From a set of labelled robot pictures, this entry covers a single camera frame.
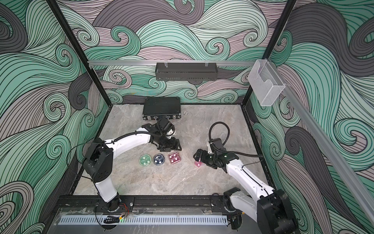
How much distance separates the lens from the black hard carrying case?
1090mm

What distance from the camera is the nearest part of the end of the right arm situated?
59cm

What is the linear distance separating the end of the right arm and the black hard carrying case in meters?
0.40
